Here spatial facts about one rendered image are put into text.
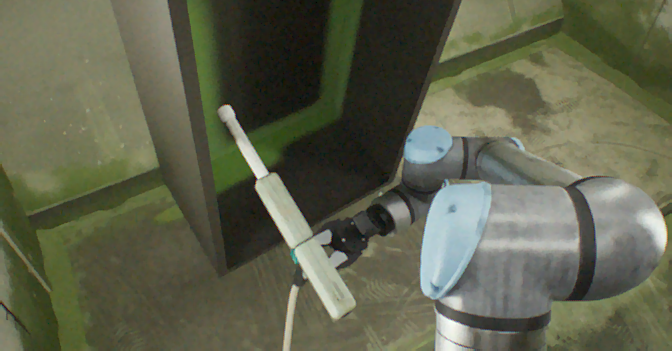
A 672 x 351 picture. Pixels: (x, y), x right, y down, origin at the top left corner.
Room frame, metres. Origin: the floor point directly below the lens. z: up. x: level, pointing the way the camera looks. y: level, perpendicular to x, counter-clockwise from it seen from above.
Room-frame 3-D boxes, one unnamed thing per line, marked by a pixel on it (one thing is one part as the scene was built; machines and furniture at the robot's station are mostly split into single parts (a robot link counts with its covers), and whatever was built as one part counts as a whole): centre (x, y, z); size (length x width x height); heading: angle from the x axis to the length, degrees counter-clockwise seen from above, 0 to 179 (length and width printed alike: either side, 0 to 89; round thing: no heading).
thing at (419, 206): (0.76, -0.18, 0.81); 0.12 x 0.09 x 0.10; 126
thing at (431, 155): (0.77, -0.20, 0.92); 0.12 x 0.09 x 0.12; 87
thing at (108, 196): (1.86, -0.04, 0.11); 2.70 x 0.02 x 0.13; 118
